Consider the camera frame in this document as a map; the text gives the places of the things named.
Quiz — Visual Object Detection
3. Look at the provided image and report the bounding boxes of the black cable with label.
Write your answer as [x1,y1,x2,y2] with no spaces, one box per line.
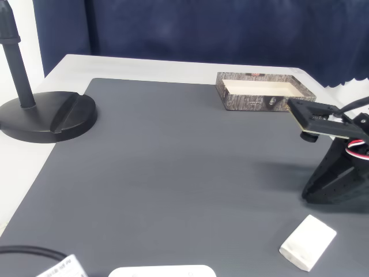
[0,245,69,260]

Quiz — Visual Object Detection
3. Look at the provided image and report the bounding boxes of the red white black servo wires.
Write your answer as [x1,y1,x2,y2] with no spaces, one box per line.
[345,140,369,161]

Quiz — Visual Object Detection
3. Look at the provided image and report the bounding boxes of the grey desk mat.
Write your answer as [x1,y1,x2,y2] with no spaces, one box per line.
[0,77,369,277]

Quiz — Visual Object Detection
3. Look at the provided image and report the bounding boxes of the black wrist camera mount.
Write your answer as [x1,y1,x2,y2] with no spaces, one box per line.
[287,98,369,144]

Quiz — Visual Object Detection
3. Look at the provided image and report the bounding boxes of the white cable label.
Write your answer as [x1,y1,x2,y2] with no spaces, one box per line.
[36,253,89,277]

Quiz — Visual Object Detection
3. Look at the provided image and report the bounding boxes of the black camera cable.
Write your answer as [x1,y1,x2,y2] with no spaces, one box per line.
[337,96,369,116]

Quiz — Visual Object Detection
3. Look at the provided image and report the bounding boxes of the patterned cardboard box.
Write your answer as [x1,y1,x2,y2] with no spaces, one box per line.
[216,72,317,113]

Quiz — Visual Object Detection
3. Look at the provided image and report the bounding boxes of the white rectangular block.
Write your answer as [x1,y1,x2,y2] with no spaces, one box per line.
[278,214,337,272]

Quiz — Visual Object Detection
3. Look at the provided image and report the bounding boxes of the dark blue curtain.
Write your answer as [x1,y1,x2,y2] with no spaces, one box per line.
[32,0,369,89]

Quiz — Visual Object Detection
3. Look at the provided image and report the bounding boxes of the black camera stand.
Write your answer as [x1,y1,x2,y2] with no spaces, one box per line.
[0,0,98,144]

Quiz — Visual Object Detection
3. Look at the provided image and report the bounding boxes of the white flat device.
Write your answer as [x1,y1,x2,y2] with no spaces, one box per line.
[108,264,217,277]

